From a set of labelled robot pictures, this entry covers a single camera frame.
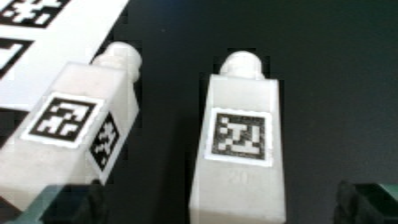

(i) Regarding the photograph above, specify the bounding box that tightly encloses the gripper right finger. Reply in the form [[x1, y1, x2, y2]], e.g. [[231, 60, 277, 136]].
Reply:
[[334, 181, 398, 224]]

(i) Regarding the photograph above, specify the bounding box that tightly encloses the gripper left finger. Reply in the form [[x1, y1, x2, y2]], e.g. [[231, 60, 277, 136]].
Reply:
[[10, 181, 106, 224]]

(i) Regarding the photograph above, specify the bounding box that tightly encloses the white leg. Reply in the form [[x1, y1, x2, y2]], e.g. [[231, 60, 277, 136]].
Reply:
[[188, 51, 286, 224], [0, 42, 142, 209]]

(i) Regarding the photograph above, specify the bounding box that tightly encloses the white sheet with markers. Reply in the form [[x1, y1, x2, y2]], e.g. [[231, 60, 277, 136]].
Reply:
[[0, 0, 129, 111]]

